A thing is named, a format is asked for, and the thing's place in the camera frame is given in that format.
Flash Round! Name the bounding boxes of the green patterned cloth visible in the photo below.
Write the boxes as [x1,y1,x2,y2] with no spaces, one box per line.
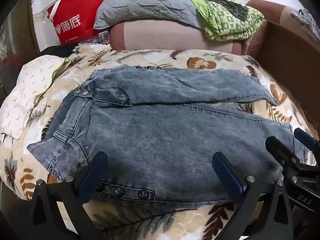
[184,0,265,42]

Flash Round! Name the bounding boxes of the white sprig-print pillow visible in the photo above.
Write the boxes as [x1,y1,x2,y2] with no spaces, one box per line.
[0,55,73,140]

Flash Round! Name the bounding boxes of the red shopping bag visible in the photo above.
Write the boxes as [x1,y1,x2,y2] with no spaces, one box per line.
[42,0,104,46]

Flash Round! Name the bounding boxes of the blue denim pants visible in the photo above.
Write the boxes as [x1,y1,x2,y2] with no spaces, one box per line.
[27,65,309,204]

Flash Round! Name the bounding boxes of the beige leaf-print blanket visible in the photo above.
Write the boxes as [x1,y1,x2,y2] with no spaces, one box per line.
[0,42,318,240]

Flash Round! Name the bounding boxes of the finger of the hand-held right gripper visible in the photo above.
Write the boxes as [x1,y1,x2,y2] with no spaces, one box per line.
[294,128,320,153]
[265,136,300,167]

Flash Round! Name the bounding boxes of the pink brown cushion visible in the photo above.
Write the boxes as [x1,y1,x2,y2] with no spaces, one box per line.
[110,19,268,55]
[246,0,298,22]

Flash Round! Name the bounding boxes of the small colourful packet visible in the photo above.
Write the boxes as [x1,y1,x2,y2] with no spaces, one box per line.
[96,31,111,46]

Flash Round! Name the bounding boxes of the black cloth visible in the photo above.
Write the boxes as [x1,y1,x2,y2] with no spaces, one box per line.
[40,44,78,56]

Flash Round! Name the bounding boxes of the dark glass cabinet door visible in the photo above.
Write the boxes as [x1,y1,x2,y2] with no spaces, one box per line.
[0,0,38,88]

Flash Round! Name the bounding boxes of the grey patterned cloth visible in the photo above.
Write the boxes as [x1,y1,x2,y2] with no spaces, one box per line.
[291,7,320,32]

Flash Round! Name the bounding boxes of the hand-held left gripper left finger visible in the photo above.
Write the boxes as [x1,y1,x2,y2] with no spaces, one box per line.
[27,151,109,240]

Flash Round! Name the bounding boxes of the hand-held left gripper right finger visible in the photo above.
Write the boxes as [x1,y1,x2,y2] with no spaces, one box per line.
[212,152,294,240]

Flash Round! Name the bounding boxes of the grey quilted pillow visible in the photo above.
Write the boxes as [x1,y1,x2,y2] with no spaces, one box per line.
[94,0,208,30]

